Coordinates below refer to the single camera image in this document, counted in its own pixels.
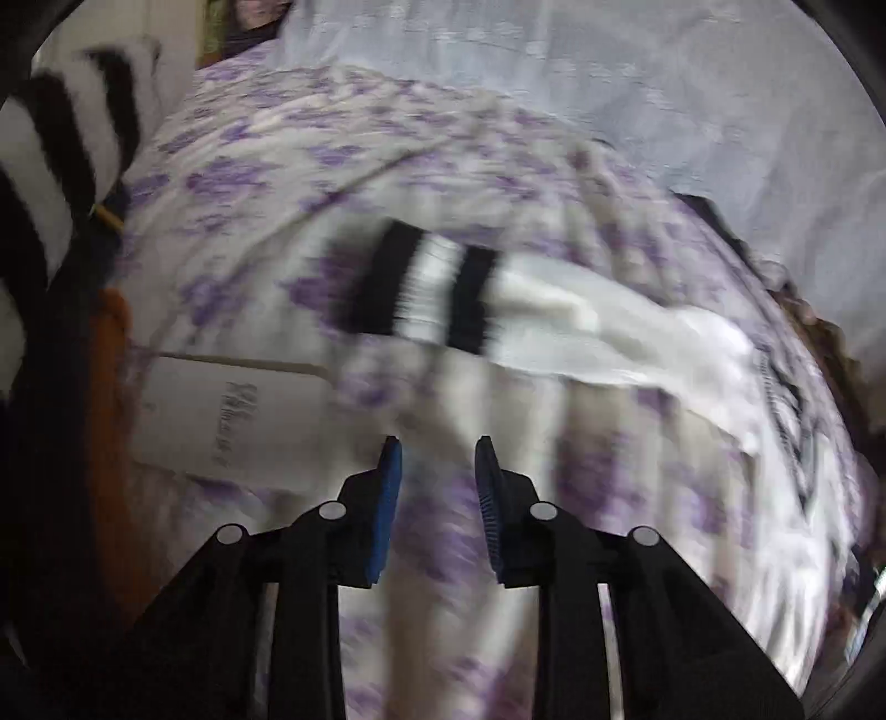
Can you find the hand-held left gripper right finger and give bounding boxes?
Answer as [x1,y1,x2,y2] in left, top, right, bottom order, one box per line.
[473,435,808,720]

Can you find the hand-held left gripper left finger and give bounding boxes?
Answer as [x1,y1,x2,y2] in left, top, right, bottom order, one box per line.
[104,435,404,720]

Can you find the white garment with black stripes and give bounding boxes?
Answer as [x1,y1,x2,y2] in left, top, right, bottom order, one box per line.
[338,218,866,551]

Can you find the white paper tag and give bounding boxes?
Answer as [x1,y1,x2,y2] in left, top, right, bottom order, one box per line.
[133,350,331,497]

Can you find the orange cloth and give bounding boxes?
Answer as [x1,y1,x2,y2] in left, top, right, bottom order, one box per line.
[86,287,163,628]

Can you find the purple floral bed sheet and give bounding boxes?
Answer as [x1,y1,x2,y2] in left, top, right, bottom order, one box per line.
[114,42,869,720]

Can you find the dark cloth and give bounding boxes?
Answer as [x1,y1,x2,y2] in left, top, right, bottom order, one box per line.
[0,222,140,720]

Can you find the black and white striped cloth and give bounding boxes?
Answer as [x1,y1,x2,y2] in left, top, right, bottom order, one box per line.
[0,45,166,392]

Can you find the wall poster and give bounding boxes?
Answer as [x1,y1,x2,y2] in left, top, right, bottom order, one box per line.
[197,0,297,70]

